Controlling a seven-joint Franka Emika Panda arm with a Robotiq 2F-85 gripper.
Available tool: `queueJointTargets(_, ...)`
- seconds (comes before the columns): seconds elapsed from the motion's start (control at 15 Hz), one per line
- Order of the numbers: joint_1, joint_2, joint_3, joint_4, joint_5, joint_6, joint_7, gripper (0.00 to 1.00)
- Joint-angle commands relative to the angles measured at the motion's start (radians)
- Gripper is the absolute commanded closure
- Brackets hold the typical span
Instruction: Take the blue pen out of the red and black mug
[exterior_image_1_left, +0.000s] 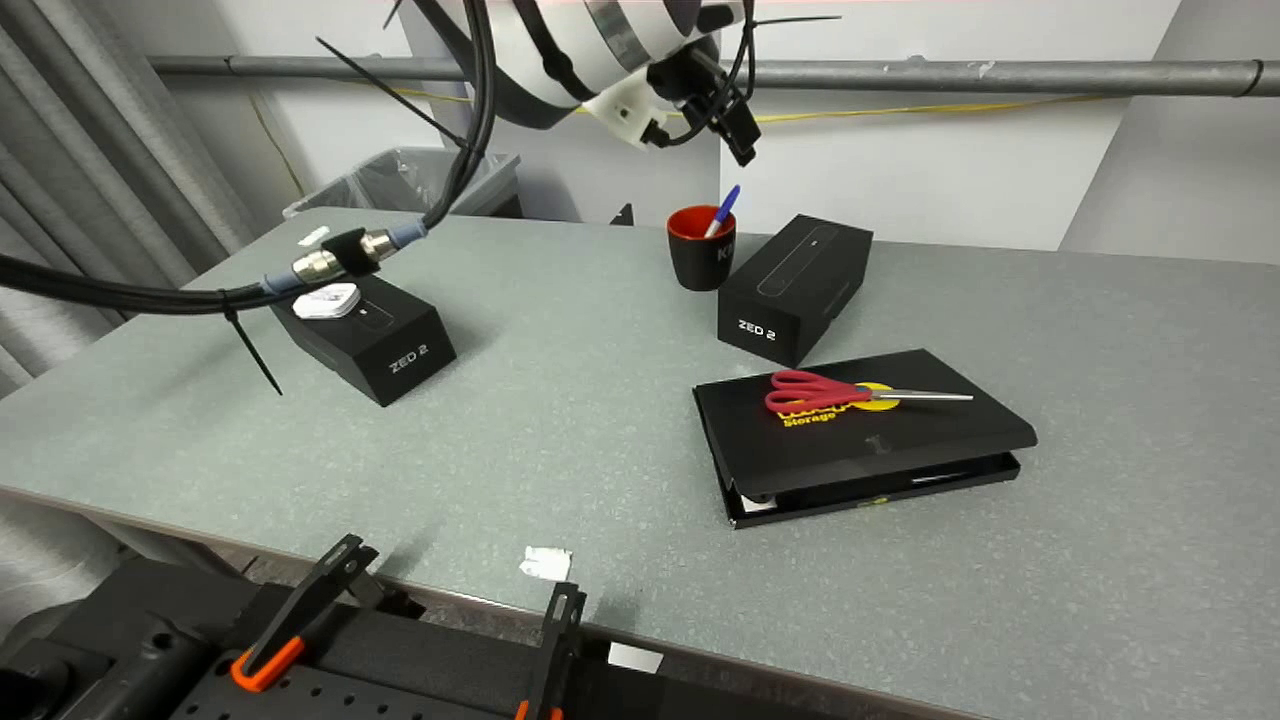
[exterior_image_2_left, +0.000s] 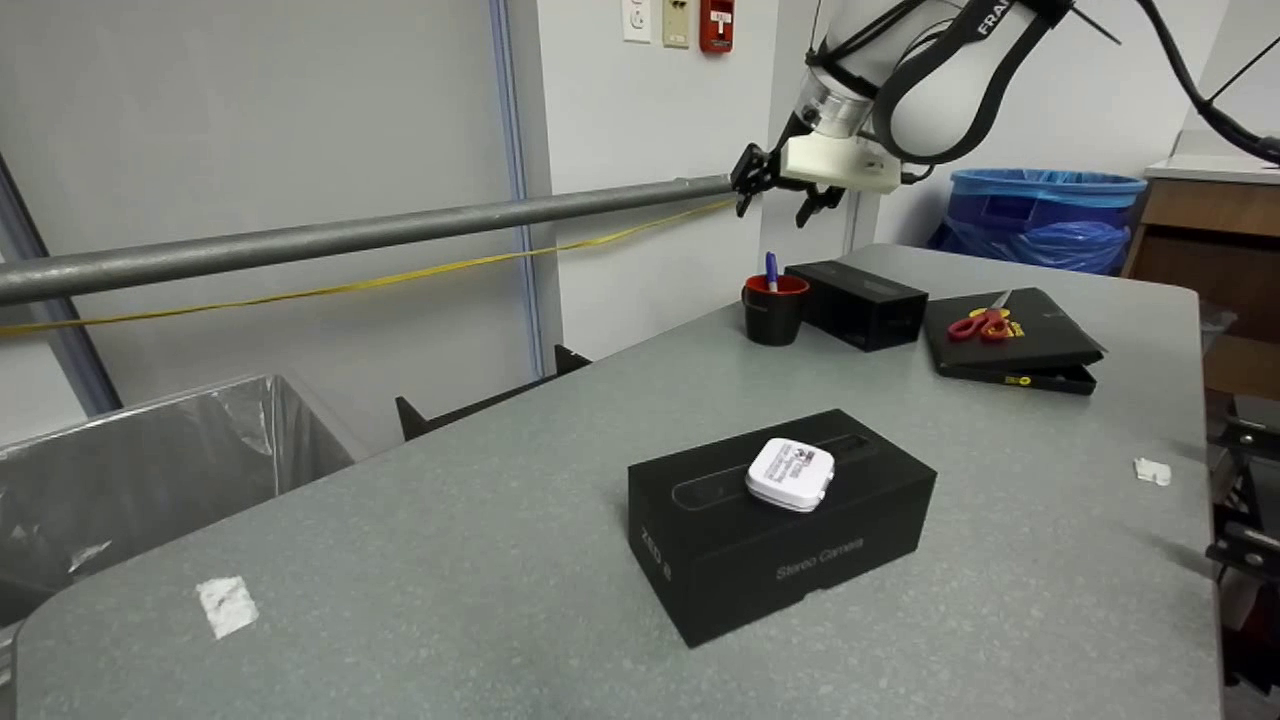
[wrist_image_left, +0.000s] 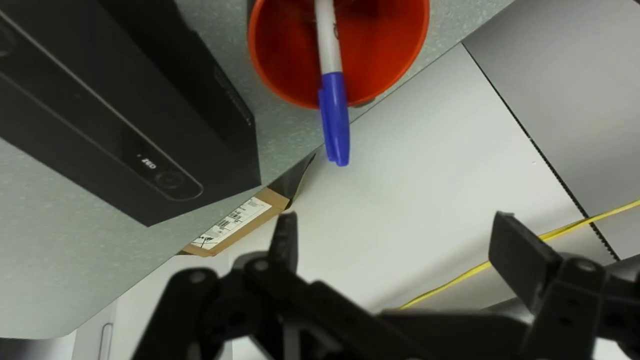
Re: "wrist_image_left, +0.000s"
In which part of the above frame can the blue and white pen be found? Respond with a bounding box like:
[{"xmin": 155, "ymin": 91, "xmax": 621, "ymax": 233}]
[{"xmin": 312, "ymin": 0, "xmax": 354, "ymax": 167}]

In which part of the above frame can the red and black mug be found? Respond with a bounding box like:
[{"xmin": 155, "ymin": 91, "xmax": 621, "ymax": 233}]
[{"xmin": 246, "ymin": 0, "xmax": 432, "ymax": 111}]

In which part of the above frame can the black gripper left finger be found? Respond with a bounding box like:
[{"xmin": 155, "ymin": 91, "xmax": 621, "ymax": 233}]
[{"xmin": 133, "ymin": 210, "xmax": 316, "ymax": 360}]

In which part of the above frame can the white panel board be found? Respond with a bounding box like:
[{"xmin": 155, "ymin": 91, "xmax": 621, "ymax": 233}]
[{"xmin": 218, "ymin": 42, "xmax": 618, "ymax": 315}]

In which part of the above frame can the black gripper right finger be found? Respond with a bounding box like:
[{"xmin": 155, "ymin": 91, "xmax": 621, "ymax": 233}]
[{"xmin": 488, "ymin": 210, "xmax": 640, "ymax": 360}]

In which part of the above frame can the cardboard box with label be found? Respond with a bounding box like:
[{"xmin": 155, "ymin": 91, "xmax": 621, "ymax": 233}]
[{"xmin": 179, "ymin": 185, "xmax": 297, "ymax": 259}]

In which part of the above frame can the yellow cable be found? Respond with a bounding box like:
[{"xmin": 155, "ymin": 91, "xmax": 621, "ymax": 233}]
[{"xmin": 398, "ymin": 195, "xmax": 640, "ymax": 312}]

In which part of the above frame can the plain black box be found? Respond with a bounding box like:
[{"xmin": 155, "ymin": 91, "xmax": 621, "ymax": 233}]
[{"xmin": 0, "ymin": 0, "xmax": 263, "ymax": 227}]

